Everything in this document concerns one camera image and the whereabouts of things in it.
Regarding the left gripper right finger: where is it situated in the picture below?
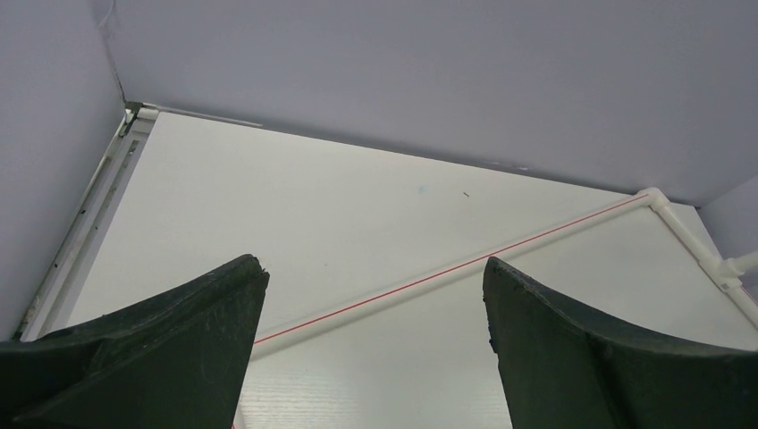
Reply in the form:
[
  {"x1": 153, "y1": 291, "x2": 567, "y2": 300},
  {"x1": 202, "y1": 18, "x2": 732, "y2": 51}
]
[{"x1": 483, "y1": 257, "x2": 757, "y2": 428}]

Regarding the white PVC pipe frame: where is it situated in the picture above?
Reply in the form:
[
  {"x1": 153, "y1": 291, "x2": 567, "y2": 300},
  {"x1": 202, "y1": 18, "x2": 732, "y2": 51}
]
[{"x1": 232, "y1": 187, "x2": 758, "y2": 429}]

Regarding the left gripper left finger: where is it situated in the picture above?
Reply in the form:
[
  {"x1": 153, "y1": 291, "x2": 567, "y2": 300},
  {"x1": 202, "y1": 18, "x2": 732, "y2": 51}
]
[{"x1": 1, "y1": 255, "x2": 270, "y2": 428}]

